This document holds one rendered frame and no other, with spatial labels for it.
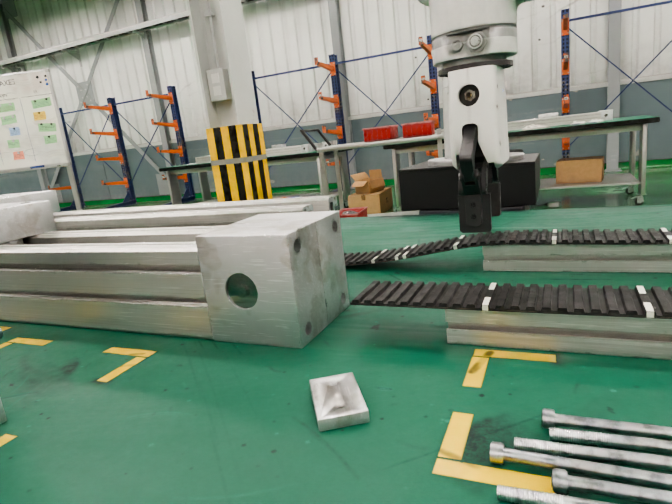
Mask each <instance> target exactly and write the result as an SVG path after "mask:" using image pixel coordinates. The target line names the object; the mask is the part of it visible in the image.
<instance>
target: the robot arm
mask: <svg viewBox="0 0 672 504"><path fill-rule="evenodd" d="M418 1H419V2H420V3H421V4H423V5H425V6H429V9H430V24H431V40H432V50H431V55H432V57H433V66H434V67H441V70H439V71H438V77H442V96H443V122H444V148H445V157H442V158H435V159H430V160H428V165H429V166H454V167H455V168H456V169H457V170H459V174H458V177H459V181H458V193H459V195H458V207H459V224H460V231H461V232H462V233H481V232H490V231H491V230H492V217H495V216H500V215H501V191H500V182H498V181H499V173H498V168H499V167H501V166H502V165H503V164H504V163H505V162H508V161H515V160H520V159H523V158H524V153H523V152H509V142H508V125H507V106H506V92H505V82H504V81H505V73H504V69H506V68H510V67H511V66H513V60H510V59H507V58H509V57H512V56H514V55H516V54H517V53H518V44H517V8H518V6H519V5H520V4H522V3H525V2H529V1H534V0H418Z"/></svg>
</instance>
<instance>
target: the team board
mask: <svg viewBox="0 0 672 504"><path fill-rule="evenodd" d="M63 166H64V167H66V168H67V172H68V176H69V180H70V184H71V188H72V193H73V197H74V201H75V205H76V209H77V211H79V210H82V206H81V202H80V198H79V194H78V189H77V185H76V181H75V177H74V173H73V168H72V162H71V157H70V153H69V149H68V145H67V140H66V136H65V132H64V128H63V124H62V119H61V115H60V111H59V107H58V103H57V98H56V94H55V90H54V86H53V81H52V77H51V73H50V69H47V68H44V69H39V70H32V71H25V72H17V73H10V74H3V75H0V174H3V173H12V172H20V171H29V170H37V169H46V168H54V167H63Z"/></svg>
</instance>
